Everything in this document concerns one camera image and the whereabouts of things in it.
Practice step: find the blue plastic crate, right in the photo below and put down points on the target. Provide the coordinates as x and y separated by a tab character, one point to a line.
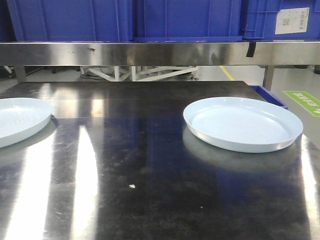
258	19

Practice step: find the light blue plate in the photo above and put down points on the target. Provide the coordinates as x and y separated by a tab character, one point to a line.
242	124
21	118

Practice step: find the steel shelf leg, right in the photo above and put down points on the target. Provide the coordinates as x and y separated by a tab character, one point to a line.
268	77

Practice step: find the blue plastic crate, middle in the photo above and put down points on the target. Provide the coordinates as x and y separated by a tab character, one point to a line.
186	20

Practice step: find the blue bin beside table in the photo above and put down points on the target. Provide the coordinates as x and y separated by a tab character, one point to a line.
269	96

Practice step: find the steel shelf leg, left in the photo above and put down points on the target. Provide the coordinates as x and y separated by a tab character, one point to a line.
20	73

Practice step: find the white metal frame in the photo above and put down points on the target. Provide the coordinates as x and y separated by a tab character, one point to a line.
135	73

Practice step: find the steel shelf leg, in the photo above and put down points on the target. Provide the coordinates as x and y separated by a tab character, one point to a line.
20	73
268	77

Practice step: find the stainless steel shelf rail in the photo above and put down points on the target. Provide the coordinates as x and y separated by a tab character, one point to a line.
158	53

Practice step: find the blue plastic crate, left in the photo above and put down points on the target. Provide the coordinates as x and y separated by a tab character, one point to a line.
71	20

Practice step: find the white paper label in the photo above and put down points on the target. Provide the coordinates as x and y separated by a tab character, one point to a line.
292	20

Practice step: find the green floor sign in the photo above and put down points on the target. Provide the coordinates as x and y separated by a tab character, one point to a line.
310	103

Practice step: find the blue plastic crate, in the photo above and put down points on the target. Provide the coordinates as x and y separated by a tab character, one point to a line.
258	19
186	20
71	20

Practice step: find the black tape strip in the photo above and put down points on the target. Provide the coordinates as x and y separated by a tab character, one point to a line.
251	49

